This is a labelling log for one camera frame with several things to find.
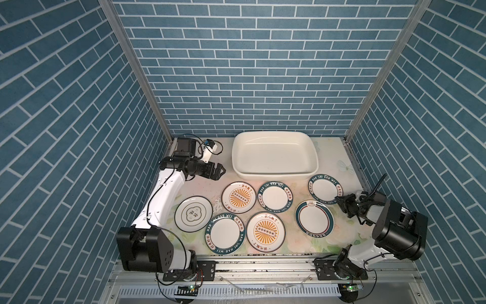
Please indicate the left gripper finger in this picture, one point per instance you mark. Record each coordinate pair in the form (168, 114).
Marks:
(215, 176)
(219, 170)

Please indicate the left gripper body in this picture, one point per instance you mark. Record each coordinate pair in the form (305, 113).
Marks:
(199, 167)

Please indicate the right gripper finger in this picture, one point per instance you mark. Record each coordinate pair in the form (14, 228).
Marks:
(342, 206)
(340, 199)

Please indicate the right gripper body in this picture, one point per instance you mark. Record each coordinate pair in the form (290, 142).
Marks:
(352, 206)

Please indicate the green rim plate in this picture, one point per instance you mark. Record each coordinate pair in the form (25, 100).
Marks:
(225, 233)
(275, 197)
(325, 189)

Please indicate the green red ring plate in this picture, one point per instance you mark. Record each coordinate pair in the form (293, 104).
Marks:
(314, 219)

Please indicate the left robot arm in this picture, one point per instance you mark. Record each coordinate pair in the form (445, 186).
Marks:
(144, 245)

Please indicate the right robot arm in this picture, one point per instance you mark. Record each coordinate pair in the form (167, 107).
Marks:
(398, 233)

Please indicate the white plastic bin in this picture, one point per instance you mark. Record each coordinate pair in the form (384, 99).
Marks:
(274, 155)

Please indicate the orange sunburst plate upper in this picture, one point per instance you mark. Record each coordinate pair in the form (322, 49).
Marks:
(238, 197)

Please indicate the orange sunburst plate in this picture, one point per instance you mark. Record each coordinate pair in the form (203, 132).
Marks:
(265, 232)
(238, 197)

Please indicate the white plate grey flower outline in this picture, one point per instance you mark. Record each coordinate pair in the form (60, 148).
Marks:
(193, 214)

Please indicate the orange sunburst plate lower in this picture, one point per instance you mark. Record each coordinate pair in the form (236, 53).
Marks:
(265, 232)

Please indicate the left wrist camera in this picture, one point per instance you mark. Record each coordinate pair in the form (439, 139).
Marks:
(211, 147)

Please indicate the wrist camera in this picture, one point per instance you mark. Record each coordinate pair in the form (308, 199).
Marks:
(211, 147)
(374, 190)

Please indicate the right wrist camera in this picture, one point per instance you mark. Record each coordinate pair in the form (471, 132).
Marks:
(374, 190)

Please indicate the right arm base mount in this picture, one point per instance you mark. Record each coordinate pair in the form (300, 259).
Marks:
(328, 270)

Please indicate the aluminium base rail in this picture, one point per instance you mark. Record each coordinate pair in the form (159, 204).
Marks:
(271, 279)

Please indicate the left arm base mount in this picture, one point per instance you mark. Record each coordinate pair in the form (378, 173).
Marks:
(205, 270)

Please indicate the left corner aluminium post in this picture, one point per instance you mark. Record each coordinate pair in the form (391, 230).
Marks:
(115, 22)

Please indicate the corner aluminium post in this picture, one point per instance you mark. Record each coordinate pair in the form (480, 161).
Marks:
(411, 24)
(115, 22)

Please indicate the right corner aluminium post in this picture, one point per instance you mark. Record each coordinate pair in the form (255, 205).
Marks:
(411, 24)

